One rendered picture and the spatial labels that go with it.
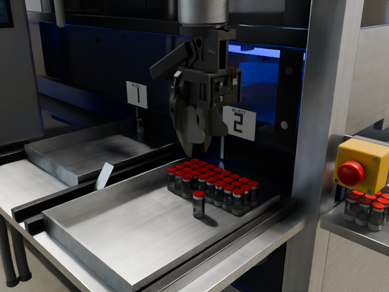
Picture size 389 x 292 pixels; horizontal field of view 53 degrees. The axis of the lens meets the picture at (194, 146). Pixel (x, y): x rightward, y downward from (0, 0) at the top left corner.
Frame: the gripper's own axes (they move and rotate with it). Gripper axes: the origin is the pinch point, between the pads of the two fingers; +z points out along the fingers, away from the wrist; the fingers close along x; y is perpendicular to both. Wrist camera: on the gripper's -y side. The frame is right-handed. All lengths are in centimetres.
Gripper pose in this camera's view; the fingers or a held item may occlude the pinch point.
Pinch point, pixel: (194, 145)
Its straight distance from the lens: 67.4
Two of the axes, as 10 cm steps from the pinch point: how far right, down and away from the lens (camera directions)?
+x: 7.6, -2.4, 6.1
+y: 6.5, 2.7, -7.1
